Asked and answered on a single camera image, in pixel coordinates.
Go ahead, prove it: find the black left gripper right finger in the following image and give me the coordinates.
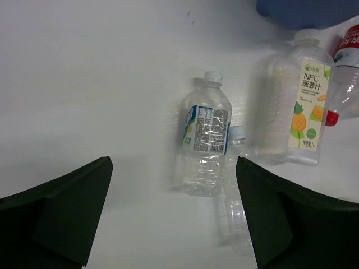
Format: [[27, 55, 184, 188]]
[[236, 157, 358, 268]]

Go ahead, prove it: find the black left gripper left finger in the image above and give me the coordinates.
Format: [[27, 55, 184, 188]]
[[1, 156, 113, 268]]

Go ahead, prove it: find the clear unlabelled plastic bottle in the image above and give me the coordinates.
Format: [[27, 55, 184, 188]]
[[215, 126, 254, 257]]

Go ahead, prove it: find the cream translucent plastic bottle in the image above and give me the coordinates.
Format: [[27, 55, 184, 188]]
[[253, 52, 303, 163]]

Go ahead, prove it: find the water bottle blue white label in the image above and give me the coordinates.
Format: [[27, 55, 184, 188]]
[[179, 71, 232, 197]]

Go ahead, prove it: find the red cap red label bottle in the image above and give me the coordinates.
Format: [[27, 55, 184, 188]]
[[325, 25, 358, 127]]

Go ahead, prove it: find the pineapple juice bottle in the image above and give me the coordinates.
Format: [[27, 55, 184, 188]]
[[287, 29, 334, 166]]

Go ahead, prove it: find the blue plastic bin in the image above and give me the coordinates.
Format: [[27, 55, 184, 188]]
[[256, 0, 358, 30]]

